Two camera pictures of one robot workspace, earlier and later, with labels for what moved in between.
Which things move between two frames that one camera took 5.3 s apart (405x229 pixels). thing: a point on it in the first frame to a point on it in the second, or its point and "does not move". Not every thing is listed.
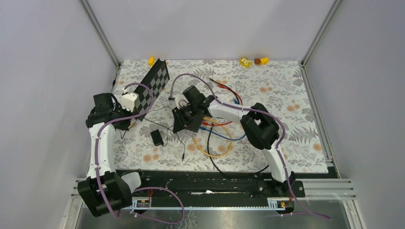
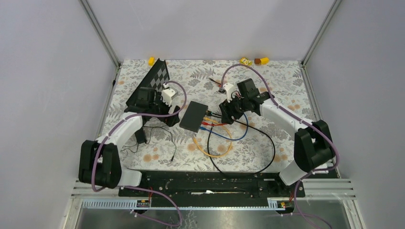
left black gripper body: (121, 112) to (159, 107)
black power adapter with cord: (157, 138) to (141, 137)
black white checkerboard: (156, 78) does not move
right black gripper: (180, 121) to (225, 109)
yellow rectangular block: (264, 61) does not move
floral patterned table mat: (221, 143) does not move
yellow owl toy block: (245, 62) does not move
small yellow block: (151, 61) does not move
